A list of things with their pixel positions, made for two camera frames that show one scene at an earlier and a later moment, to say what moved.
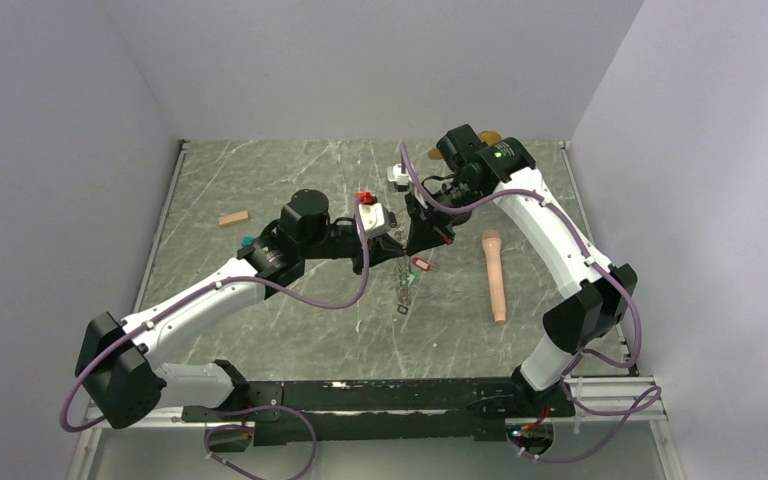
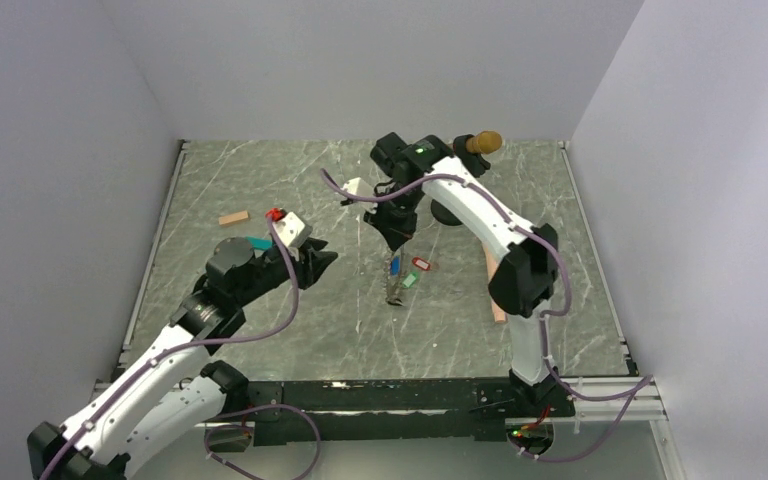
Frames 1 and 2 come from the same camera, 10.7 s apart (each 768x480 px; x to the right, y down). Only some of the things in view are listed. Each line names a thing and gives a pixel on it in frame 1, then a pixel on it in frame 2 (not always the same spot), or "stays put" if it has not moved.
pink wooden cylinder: (491, 240) stays put
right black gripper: (427, 229) to (396, 233)
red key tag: (421, 263) stays put
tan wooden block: (233, 217) stays put
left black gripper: (383, 248) to (312, 261)
